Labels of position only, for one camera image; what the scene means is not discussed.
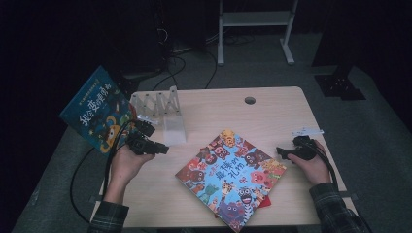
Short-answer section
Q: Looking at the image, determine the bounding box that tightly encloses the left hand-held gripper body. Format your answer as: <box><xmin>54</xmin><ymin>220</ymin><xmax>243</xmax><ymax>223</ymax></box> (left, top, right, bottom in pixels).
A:
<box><xmin>126</xmin><ymin>116</ymin><xmax>159</xmax><ymax>155</ymax></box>

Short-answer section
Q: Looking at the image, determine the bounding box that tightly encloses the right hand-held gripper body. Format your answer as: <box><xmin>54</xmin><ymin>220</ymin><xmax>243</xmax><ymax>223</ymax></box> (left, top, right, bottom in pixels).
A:
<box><xmin>292</xmin><ymin>128</ymin><xmax>325</xmax><ymax>162</ymax></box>

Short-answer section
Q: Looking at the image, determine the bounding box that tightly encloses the white expandable book stand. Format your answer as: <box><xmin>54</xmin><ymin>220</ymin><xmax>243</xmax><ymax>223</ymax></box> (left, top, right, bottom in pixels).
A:
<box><xmin>129</xmin><ymin>85</ymin><xmax>188</xmax><ymax>146</ymax></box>

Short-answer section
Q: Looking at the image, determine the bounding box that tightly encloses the red picture book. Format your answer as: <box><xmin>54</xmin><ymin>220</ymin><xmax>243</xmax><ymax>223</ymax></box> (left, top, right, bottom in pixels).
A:
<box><xmin>198</xmin><ymin>147</ymin><xmax>272</xmax><ymax>218</ymax></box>

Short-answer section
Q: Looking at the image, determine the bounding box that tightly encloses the dark blue monster picture book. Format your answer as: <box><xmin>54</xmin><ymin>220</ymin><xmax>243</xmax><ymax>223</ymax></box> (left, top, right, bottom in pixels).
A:
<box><xmin>58</xmin><ymin>65</ymin><xmax>138</xmax><ymax>157</ymax></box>

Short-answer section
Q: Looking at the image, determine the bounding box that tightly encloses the light blue animals picture book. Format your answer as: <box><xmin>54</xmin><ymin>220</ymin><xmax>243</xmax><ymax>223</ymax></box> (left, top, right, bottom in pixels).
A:
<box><xmin>174</xmin><ymin>129</ymin><xmax>288</xmax><ymax>233</ymax></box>

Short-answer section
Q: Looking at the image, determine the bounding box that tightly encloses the person's right hand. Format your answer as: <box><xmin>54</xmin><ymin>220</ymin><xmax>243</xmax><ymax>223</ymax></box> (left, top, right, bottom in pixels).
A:
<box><xmin>287</xmin><ymin>140</ymin><xmax>333</xmax><ymax>186</ymax></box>

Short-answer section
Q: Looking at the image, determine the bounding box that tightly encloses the person's left hand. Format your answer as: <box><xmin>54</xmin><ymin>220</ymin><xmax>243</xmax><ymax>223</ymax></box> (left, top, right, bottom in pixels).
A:
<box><xmin>108</xmin><ymin>147</ymin><xmax>155</xmax><ymax>192</ymax></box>

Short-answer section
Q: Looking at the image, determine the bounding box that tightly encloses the right hand-held gripper cable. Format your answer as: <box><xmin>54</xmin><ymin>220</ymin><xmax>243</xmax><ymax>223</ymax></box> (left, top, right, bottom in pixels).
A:
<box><xmin>304</xmin><ymin>137</ymin><xmax>340</xmax><ymax>192</ymax></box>

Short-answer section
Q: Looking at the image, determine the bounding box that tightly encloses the hand-held gripper cable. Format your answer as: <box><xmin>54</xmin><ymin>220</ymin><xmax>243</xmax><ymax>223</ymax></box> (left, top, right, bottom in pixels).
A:
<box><xmin>304</xmin><ymin>137</ymin><xmax>340</xmax><ymax>192</ymax></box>
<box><xmin>101</xmin><ymin>118</ymin><xmax>141</xmax><ymax>199</ymax></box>

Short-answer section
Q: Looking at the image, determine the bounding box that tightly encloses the left hand-held gripper cable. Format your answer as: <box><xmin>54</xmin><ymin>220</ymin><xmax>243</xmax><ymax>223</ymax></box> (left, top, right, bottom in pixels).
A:
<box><xmin>101</xmin><ymin>118</ymin><xmax>141</xmax><ymax>199</ymax></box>

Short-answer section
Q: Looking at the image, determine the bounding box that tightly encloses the black stand base plate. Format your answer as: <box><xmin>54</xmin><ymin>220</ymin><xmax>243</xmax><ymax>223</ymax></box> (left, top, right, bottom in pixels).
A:
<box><xmin>314</xmin><ymin>66</ymin><xmax>367</xmax><ymax>101</ymax></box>
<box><xmin>113</xmin><ymin>77</ymin><xmax>141</xmax><ymax>98</ymax></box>

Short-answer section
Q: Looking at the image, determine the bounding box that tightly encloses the black floor cable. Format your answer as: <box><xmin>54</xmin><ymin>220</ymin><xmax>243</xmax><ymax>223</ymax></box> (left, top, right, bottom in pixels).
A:
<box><xmin>152</xmin><ymin>48</ymin><xmax>188</xmax><ymax>92</ymax></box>
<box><xmin>204</xmin><ymin>50</ymin><xmax>219</xmax><ymax>90</ymax></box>

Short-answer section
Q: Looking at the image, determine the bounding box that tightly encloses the black cable beside table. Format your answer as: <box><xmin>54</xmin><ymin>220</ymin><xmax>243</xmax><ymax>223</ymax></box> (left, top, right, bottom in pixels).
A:
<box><xmin>70</xmin><ymin>147</ymin><xmax>99</xmax><ymax>225</ymax></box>

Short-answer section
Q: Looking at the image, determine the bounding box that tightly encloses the white metal stand frame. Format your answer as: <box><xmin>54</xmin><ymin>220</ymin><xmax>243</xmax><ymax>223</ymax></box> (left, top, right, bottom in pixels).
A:
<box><xmin>217</xmin><ymin>0</ymin><xmax>299</xmax><ymax>67</ymax></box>

